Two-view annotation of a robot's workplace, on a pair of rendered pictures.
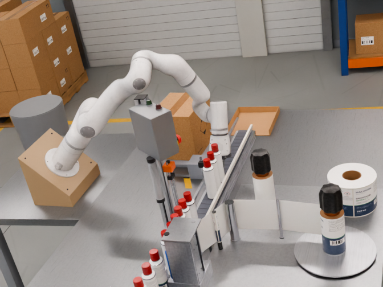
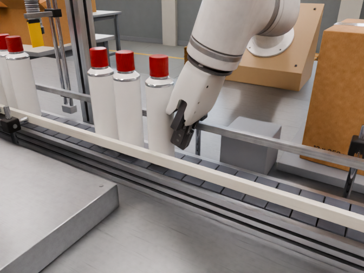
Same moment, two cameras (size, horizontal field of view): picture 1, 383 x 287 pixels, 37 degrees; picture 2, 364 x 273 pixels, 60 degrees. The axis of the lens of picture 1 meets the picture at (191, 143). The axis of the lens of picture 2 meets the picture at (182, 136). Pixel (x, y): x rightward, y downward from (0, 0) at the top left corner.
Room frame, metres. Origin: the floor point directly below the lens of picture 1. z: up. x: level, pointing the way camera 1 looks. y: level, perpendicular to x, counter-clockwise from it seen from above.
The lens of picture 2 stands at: (2.49, -0.64, 1.20)
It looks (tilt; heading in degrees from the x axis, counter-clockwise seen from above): 26 degrees down; 97
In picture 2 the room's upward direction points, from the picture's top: straight up
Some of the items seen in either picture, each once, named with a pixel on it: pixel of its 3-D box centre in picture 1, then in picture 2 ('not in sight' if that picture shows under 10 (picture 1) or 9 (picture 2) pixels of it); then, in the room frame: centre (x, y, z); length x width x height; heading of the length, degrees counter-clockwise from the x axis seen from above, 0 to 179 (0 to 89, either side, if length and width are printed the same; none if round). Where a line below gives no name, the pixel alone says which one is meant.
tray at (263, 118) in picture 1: (253, 120); not in sight; (3.03, -0.39, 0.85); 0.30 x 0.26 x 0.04; 156
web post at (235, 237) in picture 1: (232, 220); not in sight; (1.91, -0.10, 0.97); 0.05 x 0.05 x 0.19
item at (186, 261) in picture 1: (186, 257); not in sight; (1.69, 0.10, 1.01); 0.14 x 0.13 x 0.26; 156
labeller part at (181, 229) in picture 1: (181, 229); not in sight; (1.69, 0.10, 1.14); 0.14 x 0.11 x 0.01; 156
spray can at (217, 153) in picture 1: (217, 163); (160, 111); (2.38, -0.11, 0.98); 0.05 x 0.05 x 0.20
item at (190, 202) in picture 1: (191, 212); (22, 79); (2.01, 0.06, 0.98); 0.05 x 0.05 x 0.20
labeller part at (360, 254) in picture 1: (334, 250); not in sight; (1.71, -0.46, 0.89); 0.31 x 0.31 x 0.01
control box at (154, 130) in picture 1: (154, 130); not in sight; (2.05, 0.14, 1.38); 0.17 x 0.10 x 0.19; 31
